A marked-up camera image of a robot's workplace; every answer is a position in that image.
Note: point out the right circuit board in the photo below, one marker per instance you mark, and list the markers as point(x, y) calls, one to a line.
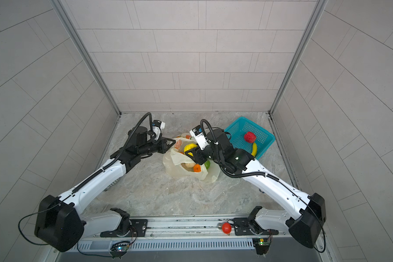
point(261, 246)

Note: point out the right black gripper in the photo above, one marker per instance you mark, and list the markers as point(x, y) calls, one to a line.
point(198, 157)

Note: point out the striped ceramic cup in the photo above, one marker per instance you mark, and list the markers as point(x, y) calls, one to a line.
point(113, 185)

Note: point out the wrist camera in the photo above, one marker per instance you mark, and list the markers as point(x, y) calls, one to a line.
point(157, 127)
point(199, 136)

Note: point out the left circuit board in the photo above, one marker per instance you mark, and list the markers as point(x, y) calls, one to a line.
point(120, 247)

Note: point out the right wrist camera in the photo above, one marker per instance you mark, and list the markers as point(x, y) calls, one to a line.
point(199, 136)

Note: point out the green guava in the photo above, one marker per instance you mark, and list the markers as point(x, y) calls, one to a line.
point(207, 164)

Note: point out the red round fruit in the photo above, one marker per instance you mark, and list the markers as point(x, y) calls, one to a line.
point(250, 137)

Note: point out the teal plastic basket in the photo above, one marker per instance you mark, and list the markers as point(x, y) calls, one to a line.
point(243, 125)

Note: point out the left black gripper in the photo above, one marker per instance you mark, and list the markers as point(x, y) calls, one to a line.
point(162, 146)

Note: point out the aluminium mounting rail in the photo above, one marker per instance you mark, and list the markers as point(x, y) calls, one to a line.
point(260, 222)

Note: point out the red emergency stop button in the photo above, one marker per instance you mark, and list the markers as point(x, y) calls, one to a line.
point(225, 227)

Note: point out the cream plastic bag orange print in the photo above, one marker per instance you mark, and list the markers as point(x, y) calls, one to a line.
point(175, 159)

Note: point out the yellow banana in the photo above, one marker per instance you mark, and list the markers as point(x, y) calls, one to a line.
point(254, 149)

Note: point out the orange tangerine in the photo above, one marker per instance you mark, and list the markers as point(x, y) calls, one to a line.
point(197, 168)

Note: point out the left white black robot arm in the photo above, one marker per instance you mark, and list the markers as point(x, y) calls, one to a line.
point(60, 222)

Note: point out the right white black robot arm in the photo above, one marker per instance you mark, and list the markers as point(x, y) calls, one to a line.
point(275, 193)

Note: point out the circuit board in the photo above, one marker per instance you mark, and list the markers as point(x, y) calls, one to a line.
point(120, 247)
point(261, 246)

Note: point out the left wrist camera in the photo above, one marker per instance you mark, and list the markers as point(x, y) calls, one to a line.
point(157, 127)

